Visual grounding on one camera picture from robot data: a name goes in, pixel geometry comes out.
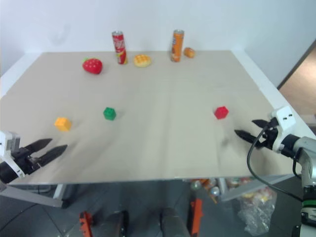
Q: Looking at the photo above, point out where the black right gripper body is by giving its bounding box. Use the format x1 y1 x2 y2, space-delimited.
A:
256 118 281 152

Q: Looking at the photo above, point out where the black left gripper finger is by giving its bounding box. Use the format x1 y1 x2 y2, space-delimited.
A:
37 144 68 168
24 138 53 157

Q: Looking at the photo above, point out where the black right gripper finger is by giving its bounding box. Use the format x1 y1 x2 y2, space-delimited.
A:
251 119 272 129
234 129 260 148

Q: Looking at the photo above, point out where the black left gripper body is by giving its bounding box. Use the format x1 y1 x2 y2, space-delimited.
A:
12 147 42 176

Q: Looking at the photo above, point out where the orange cube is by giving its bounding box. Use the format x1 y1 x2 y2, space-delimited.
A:
54 117 72 132

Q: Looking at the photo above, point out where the red cube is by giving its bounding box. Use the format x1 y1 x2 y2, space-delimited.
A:
214 106 229 120

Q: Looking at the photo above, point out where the white table leg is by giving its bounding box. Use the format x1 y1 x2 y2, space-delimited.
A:
0 184 64 208
221 174 302 202

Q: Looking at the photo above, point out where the green cube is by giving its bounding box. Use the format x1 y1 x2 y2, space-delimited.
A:
103 107 117 121

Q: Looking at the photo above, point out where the clear plastic bag of items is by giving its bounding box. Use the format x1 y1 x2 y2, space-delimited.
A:
190 177 278 235

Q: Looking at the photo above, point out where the orange black floor stand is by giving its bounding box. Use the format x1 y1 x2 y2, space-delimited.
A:
79 211 94 237
190 197 203 237

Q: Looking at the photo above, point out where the red toy strawberry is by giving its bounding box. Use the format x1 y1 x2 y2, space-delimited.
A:
82 57 103 75

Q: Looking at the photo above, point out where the beige table mat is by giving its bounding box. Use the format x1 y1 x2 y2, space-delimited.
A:
0 50 316 185

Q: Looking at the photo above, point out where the small brown toy bread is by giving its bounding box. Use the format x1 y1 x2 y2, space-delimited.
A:
183 47 196 59

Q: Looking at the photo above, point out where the orange soda can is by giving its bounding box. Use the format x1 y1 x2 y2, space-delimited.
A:
170 29 185 63

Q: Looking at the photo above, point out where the red soda can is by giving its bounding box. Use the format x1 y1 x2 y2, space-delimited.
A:
111 31 128 65

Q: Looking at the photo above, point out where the yellow toy waffle bread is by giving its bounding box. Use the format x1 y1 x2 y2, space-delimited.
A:
133 54 152 68

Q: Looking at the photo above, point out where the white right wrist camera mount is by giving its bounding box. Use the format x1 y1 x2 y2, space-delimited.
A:
268 105 298 153

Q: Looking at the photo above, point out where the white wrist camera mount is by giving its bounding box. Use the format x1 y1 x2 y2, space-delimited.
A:
0 130 25 179
268 105 298 153

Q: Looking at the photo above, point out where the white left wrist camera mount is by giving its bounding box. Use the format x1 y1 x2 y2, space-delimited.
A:
0 130 25 179

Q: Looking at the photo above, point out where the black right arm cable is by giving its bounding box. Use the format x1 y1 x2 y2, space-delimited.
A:
247 125 304 202

